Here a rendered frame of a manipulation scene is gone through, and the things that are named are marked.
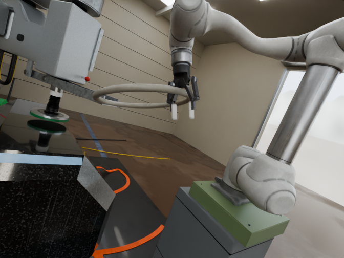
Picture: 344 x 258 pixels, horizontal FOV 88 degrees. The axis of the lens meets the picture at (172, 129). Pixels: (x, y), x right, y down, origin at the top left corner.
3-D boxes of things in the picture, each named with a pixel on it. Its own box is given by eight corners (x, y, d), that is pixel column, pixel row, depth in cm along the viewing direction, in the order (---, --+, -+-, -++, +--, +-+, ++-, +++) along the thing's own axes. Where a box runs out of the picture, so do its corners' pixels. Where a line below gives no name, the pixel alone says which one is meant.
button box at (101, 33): (81, 67, 122) (92, 26, 118) (84, 69, 125) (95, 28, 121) (89, 70, 119) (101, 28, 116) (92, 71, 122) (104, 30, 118)
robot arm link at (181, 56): (178, 59, 83) (178, 71, 83) (166, 52, 76) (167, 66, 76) (195, 54, 78) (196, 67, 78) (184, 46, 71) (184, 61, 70)
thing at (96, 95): (66, 98, 77) (66, 91, 77) (132, 110, 123) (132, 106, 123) (170, 84, 59) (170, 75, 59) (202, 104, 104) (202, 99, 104)
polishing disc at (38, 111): (65, 122, 113) (66, 120, 113) (25, 112, 104) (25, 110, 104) (70, 116, 132) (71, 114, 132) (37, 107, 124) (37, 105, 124)
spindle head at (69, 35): (17, 66, 115) (34, -5, 109) (51, 76, 135) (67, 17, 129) (51, 81, 102) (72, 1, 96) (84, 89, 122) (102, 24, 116)
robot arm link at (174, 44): (168, 58, 82) (169, 43, 69) (167, 24, 82) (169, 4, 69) (191, 58, 83) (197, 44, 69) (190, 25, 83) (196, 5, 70)
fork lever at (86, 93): (21, 73, 116) (22, 66, 115) (50, 81, 133) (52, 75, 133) (96, 104, 90) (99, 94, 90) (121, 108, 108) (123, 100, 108)
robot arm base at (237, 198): (223, 180, 112) (227, 172, 111) (255, 202, 95) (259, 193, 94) (204, 180, 101) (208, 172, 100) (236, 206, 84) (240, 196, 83)
